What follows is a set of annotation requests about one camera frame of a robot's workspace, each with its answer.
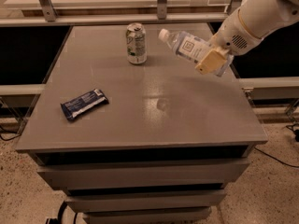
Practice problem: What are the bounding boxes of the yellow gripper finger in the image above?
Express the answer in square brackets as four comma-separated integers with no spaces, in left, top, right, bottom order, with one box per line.
[195,47,229,75]

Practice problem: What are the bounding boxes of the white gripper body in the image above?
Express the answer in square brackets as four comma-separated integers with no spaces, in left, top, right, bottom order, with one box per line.
[209,7,263,56]

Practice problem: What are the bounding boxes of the clear blue plastic water bottle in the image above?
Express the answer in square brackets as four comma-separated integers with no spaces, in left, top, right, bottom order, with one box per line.
[158,29,234,77]

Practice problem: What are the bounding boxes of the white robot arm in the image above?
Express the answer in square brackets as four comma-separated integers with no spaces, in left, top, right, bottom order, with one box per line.
[195,0,299,75]

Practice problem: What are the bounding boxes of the blue rxbar blueberry wrapper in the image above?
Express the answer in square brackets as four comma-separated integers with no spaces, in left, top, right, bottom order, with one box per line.
[61,89,109,121]

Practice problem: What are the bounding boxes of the green white soda can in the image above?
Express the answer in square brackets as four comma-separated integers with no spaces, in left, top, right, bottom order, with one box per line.
[126,22,147,64]

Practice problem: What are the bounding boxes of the grey drawer cabinet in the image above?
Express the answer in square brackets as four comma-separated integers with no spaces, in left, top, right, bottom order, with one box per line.
[16,25,267,224]

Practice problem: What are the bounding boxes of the metal glass railing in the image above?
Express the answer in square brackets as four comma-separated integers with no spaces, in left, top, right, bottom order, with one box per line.
[0,0,299,28]

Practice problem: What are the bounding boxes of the black floor cable right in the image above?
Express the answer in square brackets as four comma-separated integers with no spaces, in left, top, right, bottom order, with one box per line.
[253,123,299,170]

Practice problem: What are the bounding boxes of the black floor cable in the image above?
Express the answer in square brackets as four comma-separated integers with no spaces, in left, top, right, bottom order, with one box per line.
[253,123,299,170]
[0,124,22,142]

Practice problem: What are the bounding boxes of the black floor cable left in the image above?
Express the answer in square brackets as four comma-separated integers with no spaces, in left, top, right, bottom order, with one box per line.
[0,124,22,142]

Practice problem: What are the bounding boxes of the black cables under cabinet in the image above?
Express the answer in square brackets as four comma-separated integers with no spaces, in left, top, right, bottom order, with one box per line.
[45,200,78,224]

